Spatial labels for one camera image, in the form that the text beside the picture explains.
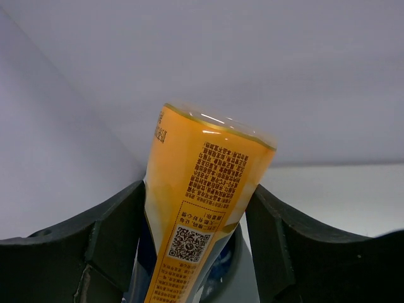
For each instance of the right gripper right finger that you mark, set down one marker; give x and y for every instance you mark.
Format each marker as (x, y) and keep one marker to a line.
(300, 259)

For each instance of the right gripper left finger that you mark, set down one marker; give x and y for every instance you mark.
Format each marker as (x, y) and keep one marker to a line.
(87, 258)

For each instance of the orange drink bottle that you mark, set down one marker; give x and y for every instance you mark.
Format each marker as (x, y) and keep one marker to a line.
(201, 173)

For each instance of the dark grey plastic bin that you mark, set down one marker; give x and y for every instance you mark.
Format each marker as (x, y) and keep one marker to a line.
(233, 280)

